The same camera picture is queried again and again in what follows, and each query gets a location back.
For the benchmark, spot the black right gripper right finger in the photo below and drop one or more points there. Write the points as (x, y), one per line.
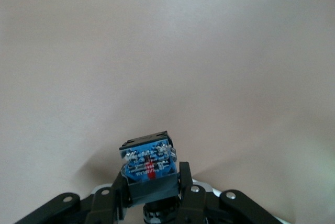
(193, 200)

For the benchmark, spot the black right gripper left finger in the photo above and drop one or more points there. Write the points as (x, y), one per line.
(104, 203)

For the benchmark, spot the green push button blue block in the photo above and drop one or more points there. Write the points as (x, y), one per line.
(149, 166)

